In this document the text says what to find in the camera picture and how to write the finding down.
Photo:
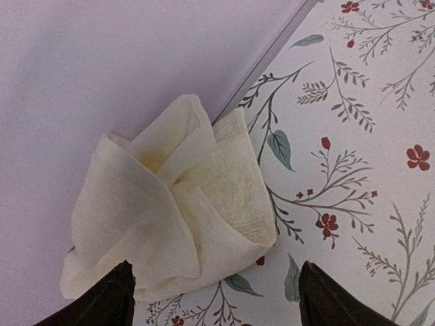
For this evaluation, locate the cream cloth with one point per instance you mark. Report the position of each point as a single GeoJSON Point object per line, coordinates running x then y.
{"type": "Point", "coordinates": [184, 203]}

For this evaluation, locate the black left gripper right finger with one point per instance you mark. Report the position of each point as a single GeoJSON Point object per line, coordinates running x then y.
{"type": "Point", "coordinates": [324, 302]}

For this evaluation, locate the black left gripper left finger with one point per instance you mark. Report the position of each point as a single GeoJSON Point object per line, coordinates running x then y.
{"type": "Point", "coordinates": [109, 302]}

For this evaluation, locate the floral patterned table mat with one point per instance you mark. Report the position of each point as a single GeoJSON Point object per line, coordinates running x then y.
{"type": "Point", "coordinates": [342, 122]}

